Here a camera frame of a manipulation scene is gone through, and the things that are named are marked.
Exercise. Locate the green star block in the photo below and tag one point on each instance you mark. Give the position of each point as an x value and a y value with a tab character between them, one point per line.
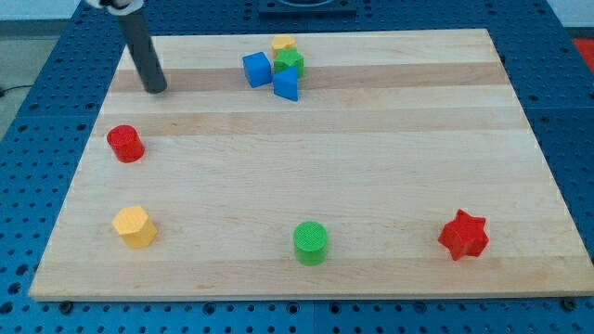
288	58

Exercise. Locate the blue triangle block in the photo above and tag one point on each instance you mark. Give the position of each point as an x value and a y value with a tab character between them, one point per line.
285	84

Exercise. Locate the yellow heart block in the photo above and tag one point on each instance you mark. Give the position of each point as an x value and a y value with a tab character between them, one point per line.
282	42

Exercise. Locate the blue cube block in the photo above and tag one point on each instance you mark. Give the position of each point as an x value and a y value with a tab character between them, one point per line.
257	69

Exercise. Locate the green cylinder block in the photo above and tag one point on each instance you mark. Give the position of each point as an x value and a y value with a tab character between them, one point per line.
310	243

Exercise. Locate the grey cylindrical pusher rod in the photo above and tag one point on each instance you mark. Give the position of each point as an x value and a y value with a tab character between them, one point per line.
136	34

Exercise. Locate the red cylinder block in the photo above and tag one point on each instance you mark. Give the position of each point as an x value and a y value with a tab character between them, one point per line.
125	143

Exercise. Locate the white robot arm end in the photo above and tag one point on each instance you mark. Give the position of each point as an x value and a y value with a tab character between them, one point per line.
117	7

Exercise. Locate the yellow hexagon block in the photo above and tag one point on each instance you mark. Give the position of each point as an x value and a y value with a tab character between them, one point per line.
135	227

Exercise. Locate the wooden board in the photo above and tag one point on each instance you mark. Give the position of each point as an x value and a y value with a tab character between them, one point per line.
392	133

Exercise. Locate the red star block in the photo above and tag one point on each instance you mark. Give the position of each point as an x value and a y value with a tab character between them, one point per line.
464	235

